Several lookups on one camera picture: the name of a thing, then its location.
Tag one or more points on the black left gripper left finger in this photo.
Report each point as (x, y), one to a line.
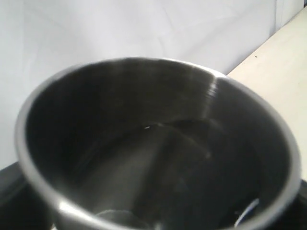
(20, 207)

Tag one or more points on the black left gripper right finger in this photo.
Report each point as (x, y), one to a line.
(285, 210)

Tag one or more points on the stainless steel cup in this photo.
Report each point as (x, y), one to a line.
(140, 143)

